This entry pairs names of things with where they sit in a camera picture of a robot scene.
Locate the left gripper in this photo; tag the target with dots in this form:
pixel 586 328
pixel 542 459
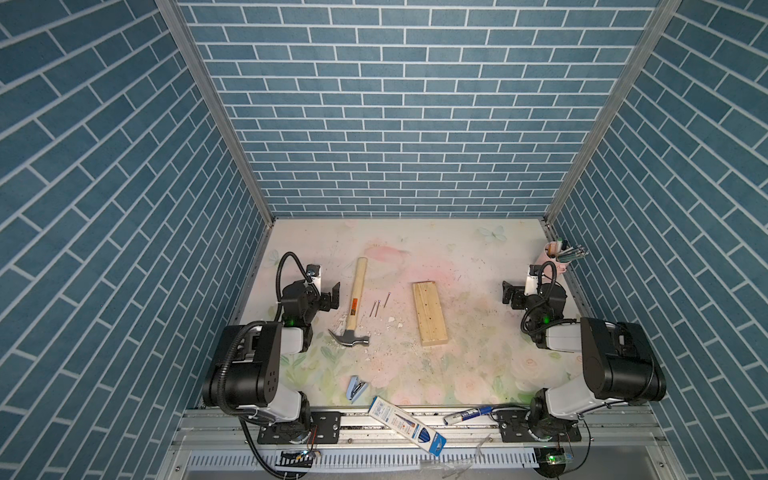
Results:
pixel 333 304

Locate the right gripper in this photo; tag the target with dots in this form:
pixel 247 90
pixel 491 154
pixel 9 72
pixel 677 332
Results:
pixel 508 292

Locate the wooden claw hammer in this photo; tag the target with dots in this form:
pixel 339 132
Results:
pixel 349 338

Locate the wooden plank with nails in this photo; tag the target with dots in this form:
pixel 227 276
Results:
pixel 430 318

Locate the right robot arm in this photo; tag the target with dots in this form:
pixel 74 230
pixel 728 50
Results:
pixel 619 365

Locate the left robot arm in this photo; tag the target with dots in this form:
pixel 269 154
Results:
pixel 243 379

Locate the pink cup with tools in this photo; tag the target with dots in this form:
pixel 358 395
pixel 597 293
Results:
pixel 561 253

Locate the blue stapler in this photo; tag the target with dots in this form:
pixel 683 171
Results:
pixel 355 389

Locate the blue white marker pen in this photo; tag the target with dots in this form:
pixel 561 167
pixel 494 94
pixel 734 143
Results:
pixel 464 415

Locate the white blue toothpaste box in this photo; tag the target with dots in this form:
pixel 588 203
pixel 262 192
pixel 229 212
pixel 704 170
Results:
pixel 404 424

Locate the clear plastic wrapper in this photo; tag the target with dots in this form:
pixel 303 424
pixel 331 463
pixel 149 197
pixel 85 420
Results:
pixel 452 465

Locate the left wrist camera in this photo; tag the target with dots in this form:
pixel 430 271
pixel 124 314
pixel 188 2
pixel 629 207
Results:
pixel 314 272

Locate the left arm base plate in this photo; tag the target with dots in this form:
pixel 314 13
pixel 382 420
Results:
pixel 316 427

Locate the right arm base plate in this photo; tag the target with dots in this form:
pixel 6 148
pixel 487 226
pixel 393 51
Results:
pixel 517 425

